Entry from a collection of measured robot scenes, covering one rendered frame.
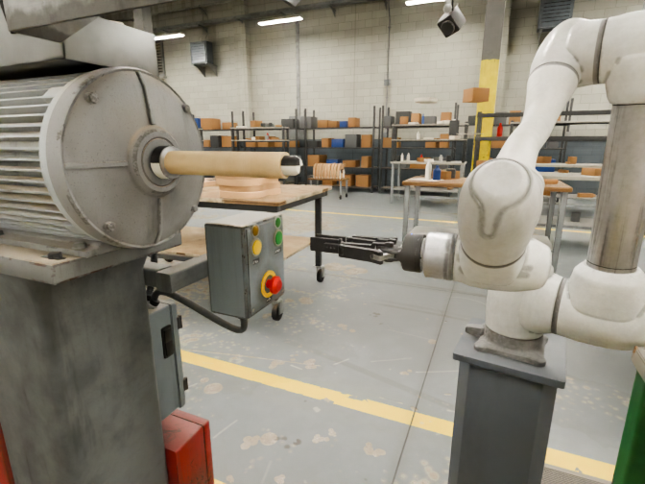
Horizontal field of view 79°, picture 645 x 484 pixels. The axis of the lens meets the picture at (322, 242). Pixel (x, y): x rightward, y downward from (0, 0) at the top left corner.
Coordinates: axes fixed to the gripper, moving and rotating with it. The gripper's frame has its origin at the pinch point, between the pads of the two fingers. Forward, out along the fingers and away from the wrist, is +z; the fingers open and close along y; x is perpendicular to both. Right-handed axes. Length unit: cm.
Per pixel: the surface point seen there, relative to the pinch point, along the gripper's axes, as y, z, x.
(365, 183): 939, 289, -90
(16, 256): -44, 30, 6
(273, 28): 1069, 636, 357
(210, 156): -33.2, 2.4, 19.4
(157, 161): -34.3, 10.5, 18.6
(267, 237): -4.9, 12.2, 1.2
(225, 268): -13.1, 17.4, -3.9
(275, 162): -33.5, -7.4, 18.8
